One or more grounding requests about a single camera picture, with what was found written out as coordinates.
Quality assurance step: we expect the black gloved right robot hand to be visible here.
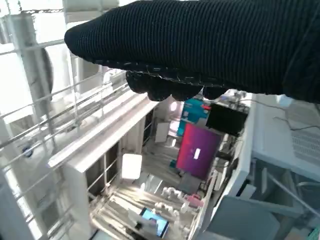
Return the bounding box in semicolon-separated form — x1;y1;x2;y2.
64;0;320;103

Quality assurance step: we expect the blue cardboard box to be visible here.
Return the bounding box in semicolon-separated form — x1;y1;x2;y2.
177;98;211;137

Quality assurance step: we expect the black monitor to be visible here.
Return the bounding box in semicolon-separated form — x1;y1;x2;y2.
206;103;248;137

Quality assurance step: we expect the monitor with purple screen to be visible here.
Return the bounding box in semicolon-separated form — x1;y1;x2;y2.
176;123;222;181

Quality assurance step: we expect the white box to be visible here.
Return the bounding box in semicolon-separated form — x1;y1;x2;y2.
121;153;143;180

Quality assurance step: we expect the grey office chair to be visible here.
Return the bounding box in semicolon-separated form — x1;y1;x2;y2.
207;194;281;240

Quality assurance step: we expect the tablet with blue screen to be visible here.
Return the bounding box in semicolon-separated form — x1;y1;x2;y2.
139;207;170;237

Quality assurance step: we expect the green cutting mat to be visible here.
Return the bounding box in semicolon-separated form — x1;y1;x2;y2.
309;224;320;240

